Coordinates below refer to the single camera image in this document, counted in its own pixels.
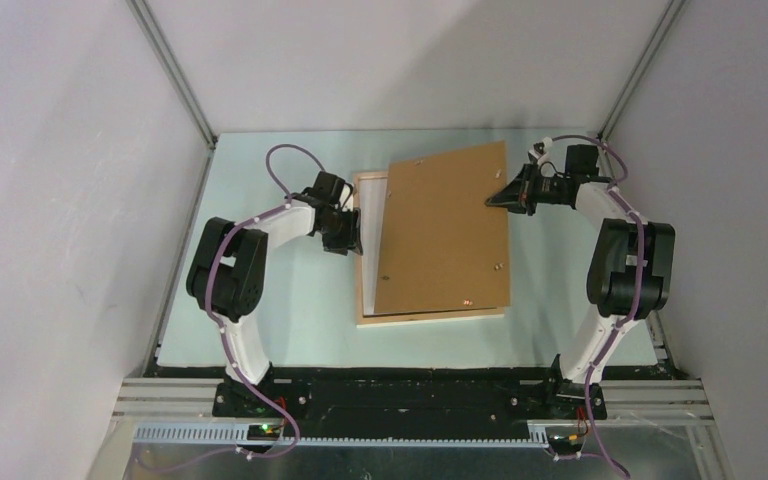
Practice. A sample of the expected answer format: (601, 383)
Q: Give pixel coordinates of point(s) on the light wooden picture frame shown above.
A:
(384, 320)

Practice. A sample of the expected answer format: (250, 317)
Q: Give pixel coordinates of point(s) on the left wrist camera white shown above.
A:
(346, 200)

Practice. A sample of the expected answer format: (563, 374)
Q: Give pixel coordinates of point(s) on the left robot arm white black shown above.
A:
(227, 274)

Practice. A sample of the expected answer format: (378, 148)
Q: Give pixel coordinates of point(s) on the brown backing board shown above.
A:
(441, 248)

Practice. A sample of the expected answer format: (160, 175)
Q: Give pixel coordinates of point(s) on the printed photo with white border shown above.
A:
(372, 190)

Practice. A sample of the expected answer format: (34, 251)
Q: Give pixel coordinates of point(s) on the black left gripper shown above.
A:
(350, 239)

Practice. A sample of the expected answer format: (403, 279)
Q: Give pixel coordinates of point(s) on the right aluminium corner rail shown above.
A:
(653, 45)

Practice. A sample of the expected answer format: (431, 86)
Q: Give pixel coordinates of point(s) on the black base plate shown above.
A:
(495, 403)

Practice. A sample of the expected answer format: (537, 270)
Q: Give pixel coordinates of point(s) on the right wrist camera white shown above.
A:
(539, 152)

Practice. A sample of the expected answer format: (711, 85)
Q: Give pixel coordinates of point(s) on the left aluminium corner rail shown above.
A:
(162, 49)

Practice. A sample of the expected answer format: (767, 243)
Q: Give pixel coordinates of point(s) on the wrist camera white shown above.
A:
(346, 200)
(539, 152)

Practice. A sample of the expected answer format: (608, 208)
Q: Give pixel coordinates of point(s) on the aluminium corner rail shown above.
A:
(162, 49)
(653, 45)

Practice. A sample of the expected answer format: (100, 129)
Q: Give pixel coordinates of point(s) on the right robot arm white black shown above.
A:
(629, 276)

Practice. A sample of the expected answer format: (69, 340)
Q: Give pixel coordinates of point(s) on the front aluminium rail frame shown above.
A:
(168, 429)

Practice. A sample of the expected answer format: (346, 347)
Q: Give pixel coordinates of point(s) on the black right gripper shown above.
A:
(518, 195)

